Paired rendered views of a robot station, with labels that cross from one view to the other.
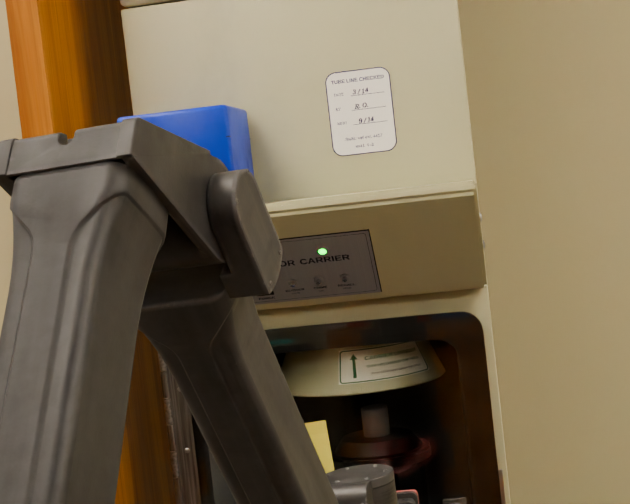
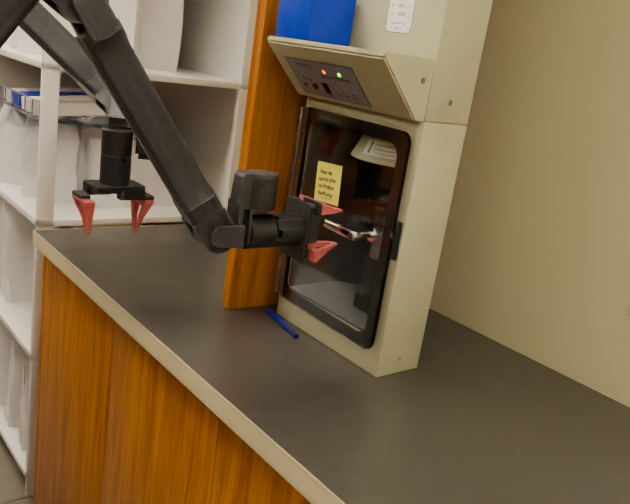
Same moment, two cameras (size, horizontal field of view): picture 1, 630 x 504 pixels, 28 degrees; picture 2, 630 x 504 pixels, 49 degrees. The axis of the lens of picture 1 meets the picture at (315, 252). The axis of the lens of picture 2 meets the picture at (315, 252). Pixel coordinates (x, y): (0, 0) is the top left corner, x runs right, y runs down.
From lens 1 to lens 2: 0.85 m
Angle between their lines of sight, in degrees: 43
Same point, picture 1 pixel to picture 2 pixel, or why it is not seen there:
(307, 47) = not seen: outside the picture
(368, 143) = (399, 27)
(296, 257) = (331, 75)
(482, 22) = not seen: outside the picture
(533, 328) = (577, 188)
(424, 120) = (424, 19)
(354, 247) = (350, 76)
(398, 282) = (376, 104)
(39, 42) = not seen: outside the picture
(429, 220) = (372, 70)
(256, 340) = (125, 68)
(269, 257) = (102, 26)
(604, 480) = (582, 293)
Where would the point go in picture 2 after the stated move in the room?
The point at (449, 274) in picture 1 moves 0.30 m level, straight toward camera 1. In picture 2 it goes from (394, 106) to (245, 92)
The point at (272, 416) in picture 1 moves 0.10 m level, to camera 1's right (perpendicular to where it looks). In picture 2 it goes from (130, 103) to (172, 115)
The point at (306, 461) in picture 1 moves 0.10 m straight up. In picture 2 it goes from (160, 133) to (166, 62)
